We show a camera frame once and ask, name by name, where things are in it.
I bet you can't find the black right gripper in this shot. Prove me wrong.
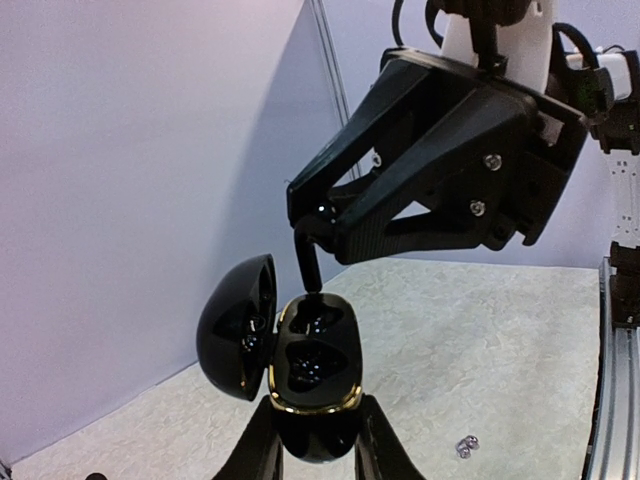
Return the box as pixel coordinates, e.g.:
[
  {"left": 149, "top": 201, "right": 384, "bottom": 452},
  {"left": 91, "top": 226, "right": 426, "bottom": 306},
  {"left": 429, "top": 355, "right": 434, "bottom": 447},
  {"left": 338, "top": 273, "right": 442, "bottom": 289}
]
[{"left": 333, "top": 48, "right": 587, "bottom": 265}]

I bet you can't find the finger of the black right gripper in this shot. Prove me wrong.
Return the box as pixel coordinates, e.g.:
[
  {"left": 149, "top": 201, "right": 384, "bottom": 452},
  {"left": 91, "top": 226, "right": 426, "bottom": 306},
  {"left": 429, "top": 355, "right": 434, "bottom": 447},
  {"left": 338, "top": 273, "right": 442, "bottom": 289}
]
[{"left": 287, "top": 60, "right": 428, "bottom": 226}]

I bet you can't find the glossy black earbud charging case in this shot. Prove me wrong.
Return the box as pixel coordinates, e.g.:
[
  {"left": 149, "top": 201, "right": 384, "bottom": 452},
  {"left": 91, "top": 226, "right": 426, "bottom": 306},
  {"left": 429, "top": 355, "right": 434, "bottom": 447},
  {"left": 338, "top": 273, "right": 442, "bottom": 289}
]
[{"left": 196, "top": 254, "right": 363, "bottom": 463}]

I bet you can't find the aluminium left corner post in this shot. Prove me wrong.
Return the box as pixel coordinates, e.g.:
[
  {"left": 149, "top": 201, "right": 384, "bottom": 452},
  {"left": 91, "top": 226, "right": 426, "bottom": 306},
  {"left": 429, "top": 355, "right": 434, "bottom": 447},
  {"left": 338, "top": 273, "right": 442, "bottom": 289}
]
[{"left": 309, "top": 0, "right": 364, "bottom": 181}]

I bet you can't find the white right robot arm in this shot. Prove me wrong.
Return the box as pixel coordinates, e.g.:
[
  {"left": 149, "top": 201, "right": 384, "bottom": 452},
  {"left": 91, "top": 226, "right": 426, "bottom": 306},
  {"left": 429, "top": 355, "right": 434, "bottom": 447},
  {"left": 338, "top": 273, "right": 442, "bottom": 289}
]
[{"left": 287, "top": 1, "right": 639, "bottom": 328}]

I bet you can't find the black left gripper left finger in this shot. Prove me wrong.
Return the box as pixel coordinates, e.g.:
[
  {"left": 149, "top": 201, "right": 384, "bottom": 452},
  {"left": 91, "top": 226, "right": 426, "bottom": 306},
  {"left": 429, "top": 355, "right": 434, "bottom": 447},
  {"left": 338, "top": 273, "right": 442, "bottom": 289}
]
[{"left": 213, "top": 397, "right": 284, "bottom": 480}]

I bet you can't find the silver earbud left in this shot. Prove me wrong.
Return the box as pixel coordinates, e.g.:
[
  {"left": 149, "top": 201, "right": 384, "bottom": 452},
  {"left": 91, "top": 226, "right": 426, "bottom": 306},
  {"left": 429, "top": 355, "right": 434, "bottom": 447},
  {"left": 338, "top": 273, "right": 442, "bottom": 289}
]
[{"left": 455, "top": 435, "right": 480, "bottom": 459}]

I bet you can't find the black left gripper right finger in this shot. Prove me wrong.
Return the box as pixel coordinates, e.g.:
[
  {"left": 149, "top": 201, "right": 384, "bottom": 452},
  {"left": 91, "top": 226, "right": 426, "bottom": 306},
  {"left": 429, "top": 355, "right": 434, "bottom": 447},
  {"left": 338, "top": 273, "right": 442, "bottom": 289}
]
[{"left": 354, "top": 395, "right": 426, "bottom": 480}]

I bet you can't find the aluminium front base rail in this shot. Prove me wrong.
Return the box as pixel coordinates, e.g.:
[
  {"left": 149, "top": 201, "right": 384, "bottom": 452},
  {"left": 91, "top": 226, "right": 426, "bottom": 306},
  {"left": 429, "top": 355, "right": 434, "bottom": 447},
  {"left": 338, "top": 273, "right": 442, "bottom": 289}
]
[{"left": 582, "top": 258, "right": 639, "bottom": 479}]

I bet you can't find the black ring earbud left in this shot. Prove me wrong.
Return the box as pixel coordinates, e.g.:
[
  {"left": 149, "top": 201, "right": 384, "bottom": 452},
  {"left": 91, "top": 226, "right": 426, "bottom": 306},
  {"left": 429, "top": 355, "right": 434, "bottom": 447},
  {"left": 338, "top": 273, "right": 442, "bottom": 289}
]
[{"left": 85, "top": 472, "right": 108, "bottom": 480}]

